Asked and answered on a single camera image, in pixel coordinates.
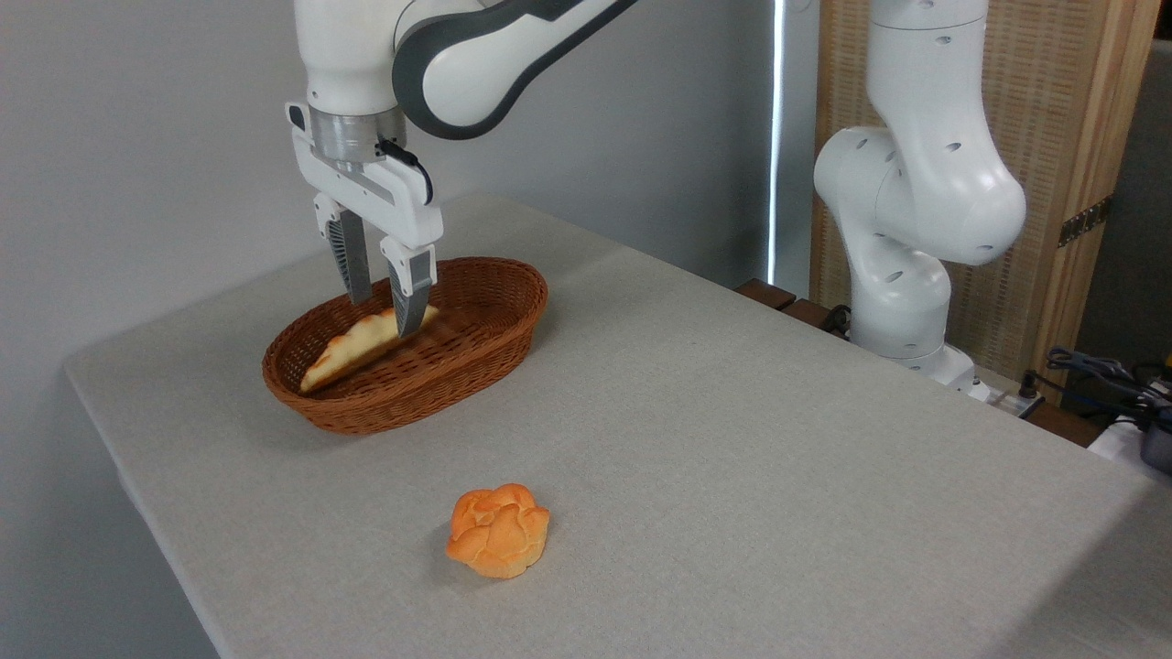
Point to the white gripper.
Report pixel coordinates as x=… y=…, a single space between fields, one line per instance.
x=394 y=197

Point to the long braided bread loaf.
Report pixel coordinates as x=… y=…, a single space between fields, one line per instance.
x=357 y=352

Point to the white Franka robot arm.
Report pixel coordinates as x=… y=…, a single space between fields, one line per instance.
x=925 y=192

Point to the brown wicker oval basket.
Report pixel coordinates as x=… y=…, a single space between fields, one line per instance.
x=485 y=329

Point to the round orange bread roll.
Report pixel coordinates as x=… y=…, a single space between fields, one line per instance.
x=499 y=533

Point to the brown wooden bench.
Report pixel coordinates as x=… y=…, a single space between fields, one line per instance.
x=778 y=297

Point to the grey tablecloth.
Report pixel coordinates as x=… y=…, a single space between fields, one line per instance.
x=778 y=513

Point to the white power strip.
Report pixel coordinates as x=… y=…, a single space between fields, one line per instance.
x=1012 y=403

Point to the wooden rattan folding screen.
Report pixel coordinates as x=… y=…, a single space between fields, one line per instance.
x=1044 y=119

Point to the metal screen hinge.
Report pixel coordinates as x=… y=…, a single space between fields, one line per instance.
x=1085 y=221

